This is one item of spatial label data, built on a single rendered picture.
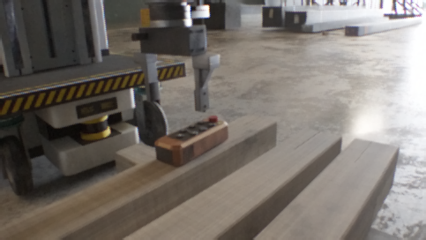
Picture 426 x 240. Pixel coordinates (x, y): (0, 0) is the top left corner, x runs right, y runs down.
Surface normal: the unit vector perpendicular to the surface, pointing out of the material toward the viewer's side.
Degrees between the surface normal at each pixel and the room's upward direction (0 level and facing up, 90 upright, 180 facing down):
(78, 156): 90
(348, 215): 0
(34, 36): 90
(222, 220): 0
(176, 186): 90
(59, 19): 90
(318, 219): 0
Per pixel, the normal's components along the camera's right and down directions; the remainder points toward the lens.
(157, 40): -0.61, 0.28
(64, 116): 0.69, 0.22
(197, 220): -0.04, -0.94
